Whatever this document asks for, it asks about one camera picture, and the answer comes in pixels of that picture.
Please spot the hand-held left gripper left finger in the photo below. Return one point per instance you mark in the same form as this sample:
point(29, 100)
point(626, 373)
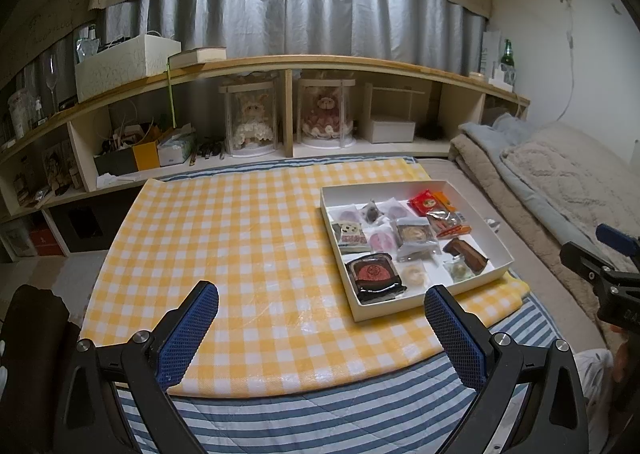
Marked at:
point(187, 329)

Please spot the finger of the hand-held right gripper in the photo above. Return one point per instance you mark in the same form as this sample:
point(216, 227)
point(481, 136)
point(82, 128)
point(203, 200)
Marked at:
point(585, 261)
point(617, 238)

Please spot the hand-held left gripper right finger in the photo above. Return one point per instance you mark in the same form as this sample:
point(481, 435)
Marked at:
point(455, 334)

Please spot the green pastry packet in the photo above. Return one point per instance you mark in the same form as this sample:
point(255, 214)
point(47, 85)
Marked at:
point(459, 271)

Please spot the round cookie packet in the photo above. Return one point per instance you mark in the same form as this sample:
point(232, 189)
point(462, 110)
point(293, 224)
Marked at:
point(414, 275)

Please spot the brown snack packet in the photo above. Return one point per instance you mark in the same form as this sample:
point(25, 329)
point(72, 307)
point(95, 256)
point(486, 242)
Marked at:
point(465, 255)

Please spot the dark mooncake packet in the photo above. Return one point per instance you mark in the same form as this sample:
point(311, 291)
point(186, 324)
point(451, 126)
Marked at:
point(375, 279)

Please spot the swirl pastry packet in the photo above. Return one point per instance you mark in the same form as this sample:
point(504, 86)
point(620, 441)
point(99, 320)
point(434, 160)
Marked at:
point(416, 235)

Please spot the orange snack packet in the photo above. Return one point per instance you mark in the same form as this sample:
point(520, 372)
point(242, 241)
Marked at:
point(457, 220)

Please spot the pink pastry packet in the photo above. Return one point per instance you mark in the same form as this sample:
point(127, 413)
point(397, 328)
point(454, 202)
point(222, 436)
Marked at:
point(382, 238)

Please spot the red twisted dough packet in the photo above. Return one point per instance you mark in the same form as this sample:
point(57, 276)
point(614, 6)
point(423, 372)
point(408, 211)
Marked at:
point(425, 201)

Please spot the purple pastry packet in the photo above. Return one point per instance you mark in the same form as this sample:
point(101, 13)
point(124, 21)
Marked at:
point(348, 213)
point(398, 209)

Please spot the black and white snack packet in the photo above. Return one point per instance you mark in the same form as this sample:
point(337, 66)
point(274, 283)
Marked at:
point(351, 236)

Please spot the dark round pastry packet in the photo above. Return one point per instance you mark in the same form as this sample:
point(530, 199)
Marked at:
point(372, 211)

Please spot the white shallow cardboard box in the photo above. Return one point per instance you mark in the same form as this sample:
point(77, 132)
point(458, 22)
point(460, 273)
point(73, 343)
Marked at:
point(330, 199)

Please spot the person's right hand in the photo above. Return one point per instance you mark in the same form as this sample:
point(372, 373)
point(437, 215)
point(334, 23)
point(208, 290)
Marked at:
point(624, 359)

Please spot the beige mattress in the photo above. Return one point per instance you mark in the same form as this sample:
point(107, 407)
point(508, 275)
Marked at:
point(545, 294)

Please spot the cream textured blanket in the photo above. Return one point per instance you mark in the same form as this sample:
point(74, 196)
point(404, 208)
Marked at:
point(565, 174)

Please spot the white patterned clothing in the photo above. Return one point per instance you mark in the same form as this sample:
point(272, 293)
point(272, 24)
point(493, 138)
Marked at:
point(595, 379)

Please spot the yellow checkered tablecloth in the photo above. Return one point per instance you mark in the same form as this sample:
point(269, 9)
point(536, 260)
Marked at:
point(225, 244)

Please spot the crumpled clear wrapper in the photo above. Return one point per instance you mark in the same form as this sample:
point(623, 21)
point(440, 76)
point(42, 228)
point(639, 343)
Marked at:
point(492, 225)

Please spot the beige fleece blanket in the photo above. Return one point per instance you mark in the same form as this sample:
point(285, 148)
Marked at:
point(495, 189)

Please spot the grey blanket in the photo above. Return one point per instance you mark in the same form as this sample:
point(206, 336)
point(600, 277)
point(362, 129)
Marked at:
point(505, 134)

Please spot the red box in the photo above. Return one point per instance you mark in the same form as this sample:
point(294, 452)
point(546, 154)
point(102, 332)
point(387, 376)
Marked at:
point(47, 240)

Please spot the tissue box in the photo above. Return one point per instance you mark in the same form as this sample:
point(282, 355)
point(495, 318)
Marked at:
point(176, 150)

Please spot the yellow and dark box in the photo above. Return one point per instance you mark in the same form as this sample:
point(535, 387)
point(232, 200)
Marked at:
point(127, 159)

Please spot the black fuzzy object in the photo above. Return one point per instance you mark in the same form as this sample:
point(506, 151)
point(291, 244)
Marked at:
point(431, 132)

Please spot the green glass bottle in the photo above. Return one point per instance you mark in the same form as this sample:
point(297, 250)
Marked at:
point(508, 62)

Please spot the white storage box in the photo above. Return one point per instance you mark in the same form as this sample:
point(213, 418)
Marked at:
point(392, 130)

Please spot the white dress doll case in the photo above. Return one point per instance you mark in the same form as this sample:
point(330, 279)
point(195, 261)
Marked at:
point(250, 119)

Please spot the tall white card box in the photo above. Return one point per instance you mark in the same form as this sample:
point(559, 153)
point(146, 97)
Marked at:
point(491, 54)

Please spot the yellow-green ribbon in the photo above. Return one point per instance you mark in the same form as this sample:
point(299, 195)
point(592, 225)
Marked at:
point(171, 94)

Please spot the red dress doll case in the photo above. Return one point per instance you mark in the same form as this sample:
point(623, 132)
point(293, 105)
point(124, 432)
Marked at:
point(326, 114)

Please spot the white textured box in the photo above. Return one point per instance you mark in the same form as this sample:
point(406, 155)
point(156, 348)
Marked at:
point(120, 67)

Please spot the glass jar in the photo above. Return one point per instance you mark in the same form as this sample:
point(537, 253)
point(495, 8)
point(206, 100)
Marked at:
point(19, 114)

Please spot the thick book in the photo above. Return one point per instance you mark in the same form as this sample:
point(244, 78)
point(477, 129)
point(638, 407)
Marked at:
point(197, 56)

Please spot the wine glass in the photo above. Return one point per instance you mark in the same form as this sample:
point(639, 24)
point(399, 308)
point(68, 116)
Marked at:
point(50, 77)

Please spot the wooden shelf unit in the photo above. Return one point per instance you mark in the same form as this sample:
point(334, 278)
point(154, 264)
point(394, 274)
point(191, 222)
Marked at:
point(300, 64)

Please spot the grey curtain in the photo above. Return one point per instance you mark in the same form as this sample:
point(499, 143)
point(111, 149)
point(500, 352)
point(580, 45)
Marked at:
point(300, 14)

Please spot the wooden frame stand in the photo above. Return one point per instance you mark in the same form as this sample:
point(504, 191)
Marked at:
point(395, 92)

